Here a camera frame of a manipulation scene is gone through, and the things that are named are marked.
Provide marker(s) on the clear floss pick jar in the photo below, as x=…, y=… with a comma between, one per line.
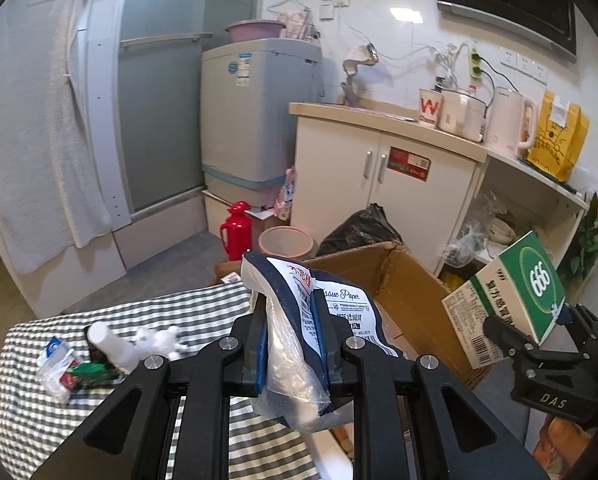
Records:
x=55, y=380

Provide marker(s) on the white rice cooker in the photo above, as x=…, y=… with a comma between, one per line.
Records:
x=462, y=115

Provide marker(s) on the white hanging towel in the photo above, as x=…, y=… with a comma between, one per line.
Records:
x=49, y=193

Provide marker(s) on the right hand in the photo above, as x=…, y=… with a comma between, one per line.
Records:
x=561, y=445

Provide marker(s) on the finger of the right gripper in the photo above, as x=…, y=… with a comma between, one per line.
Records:
x=581, y=323
x=528, y=354

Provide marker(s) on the small brown cardboard box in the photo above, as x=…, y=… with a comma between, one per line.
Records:
x=223, y=269

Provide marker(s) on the navy white tissue paper pack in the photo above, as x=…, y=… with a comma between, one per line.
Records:
x=294, y=387

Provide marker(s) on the blue Vinda tissue pack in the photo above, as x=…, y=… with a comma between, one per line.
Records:
x=56, y=350

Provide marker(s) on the white kitchen cabinet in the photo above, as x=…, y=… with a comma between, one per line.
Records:
x=425, y=179

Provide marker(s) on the black garbage bag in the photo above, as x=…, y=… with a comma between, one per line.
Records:
x=365, y=227

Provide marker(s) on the white electric kettle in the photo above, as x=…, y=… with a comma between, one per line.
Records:
x=511, y=125

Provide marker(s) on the yellow paper bag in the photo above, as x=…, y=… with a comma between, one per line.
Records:
x=559, y=137

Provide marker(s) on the green power strip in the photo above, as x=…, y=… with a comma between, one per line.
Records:
x=475, y=63

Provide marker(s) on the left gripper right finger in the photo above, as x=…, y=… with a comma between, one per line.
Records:
x=415, y=418

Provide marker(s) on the green 666 medicine box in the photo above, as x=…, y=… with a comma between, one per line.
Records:
x=520, y=286

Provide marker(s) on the red thermos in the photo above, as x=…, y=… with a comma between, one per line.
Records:
x=236, y=231

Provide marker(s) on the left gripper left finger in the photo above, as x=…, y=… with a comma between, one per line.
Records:
x=167, y=420

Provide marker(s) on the red W paper cup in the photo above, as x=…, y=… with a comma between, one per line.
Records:
x=429, y=106

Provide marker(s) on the green snack packet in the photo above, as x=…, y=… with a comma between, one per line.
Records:
x=93, y=373

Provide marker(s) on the black plastic cup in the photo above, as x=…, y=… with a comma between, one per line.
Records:
x=95, y=355

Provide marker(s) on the metal faucet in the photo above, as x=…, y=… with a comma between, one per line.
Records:
x=351, y=68

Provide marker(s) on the pink basin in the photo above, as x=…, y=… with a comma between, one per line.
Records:
x=248, y=30

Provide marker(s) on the grey washing machine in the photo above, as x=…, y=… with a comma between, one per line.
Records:
x=247, y=134

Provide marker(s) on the pink waste bin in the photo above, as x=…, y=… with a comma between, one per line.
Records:
x=286, y=242

